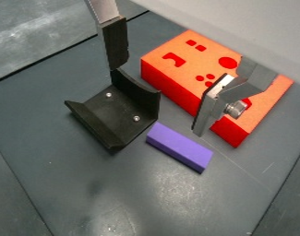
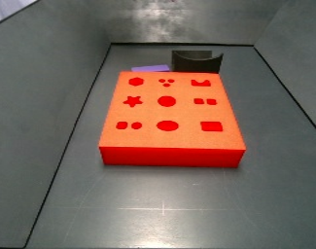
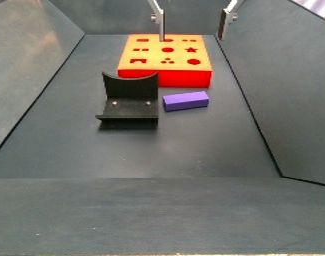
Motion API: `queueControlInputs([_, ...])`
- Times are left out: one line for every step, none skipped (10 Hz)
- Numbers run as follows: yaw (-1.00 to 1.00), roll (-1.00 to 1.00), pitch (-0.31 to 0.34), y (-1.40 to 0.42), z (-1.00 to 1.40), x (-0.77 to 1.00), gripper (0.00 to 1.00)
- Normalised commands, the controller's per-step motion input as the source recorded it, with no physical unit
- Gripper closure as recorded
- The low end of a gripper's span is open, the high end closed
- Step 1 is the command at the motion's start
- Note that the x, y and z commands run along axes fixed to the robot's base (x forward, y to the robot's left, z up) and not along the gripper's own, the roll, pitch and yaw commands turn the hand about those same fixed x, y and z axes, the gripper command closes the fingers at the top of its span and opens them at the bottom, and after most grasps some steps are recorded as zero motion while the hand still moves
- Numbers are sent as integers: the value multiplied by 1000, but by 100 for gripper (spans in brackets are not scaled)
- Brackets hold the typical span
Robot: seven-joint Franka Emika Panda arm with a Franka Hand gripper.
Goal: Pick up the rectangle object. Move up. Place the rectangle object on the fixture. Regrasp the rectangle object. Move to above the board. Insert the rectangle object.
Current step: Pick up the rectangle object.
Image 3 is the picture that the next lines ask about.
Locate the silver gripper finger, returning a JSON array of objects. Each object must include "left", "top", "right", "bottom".
[
  {"left": 218, "top": 0, "right": 246, "bottom": 40},
  {"left": 147, "top": 0, "right": 165, "bottom": 42}
]

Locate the black curved fixture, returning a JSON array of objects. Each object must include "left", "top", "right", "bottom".
[{"left": 97, "top": 73, "right": 159, "bottom": 121}]

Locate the red shape-sorter board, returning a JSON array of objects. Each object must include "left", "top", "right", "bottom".
[{"left": 117, "top": 34, "right": 213, "bottom": 88}]

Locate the purple rectangular block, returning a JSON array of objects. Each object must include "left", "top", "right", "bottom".
[{"left": 162, "top": 91, "right": 209, "bottom": 112}]

